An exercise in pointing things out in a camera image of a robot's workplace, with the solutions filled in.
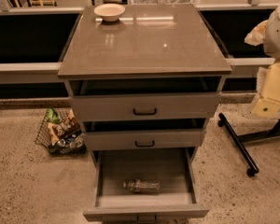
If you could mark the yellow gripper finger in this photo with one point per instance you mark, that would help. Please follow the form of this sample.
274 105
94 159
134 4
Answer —
256 36

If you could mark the clear plastic water bottle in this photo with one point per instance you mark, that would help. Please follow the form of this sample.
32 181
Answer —
142 186

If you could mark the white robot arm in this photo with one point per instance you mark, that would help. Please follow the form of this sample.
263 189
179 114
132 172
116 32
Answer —
267 33

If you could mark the top grey drawer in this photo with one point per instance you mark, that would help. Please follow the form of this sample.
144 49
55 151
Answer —
144 106

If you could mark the grey drawer cabinet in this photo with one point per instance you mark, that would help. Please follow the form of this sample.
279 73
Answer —
150 32

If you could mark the open bottom grey drawer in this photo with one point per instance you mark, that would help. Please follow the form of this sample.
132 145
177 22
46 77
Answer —
171 167

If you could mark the middle grey drawer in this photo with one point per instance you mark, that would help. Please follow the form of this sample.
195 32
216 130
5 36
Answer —
144 139

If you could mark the black wheeled stand base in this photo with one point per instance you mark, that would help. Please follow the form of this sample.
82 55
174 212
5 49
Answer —
240 140

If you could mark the white ceramic bowl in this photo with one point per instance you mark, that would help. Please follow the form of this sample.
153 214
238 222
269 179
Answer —
109 12

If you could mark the brown snack bag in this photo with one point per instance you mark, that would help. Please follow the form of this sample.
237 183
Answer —
64 129

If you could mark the green snack bag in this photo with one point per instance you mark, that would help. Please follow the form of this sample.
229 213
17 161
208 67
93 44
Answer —
52 116

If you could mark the grey metal railing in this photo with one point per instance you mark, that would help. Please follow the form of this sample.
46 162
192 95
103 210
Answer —
13 73

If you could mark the black wire basket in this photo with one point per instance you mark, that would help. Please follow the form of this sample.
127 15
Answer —
74 144

